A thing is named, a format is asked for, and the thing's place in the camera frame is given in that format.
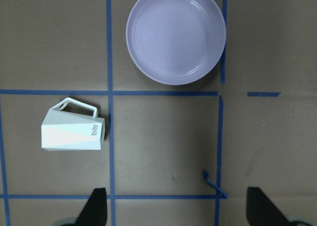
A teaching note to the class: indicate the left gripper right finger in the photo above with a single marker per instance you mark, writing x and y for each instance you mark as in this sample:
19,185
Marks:
261,211

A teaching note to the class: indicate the lavender plate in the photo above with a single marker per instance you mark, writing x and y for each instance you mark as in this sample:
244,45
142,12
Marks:
175,42

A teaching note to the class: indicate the white faceted mug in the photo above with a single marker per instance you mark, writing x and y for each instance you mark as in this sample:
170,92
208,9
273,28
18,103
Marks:
68,131

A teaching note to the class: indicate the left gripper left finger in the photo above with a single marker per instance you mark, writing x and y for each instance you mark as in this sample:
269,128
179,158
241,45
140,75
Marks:
94,212

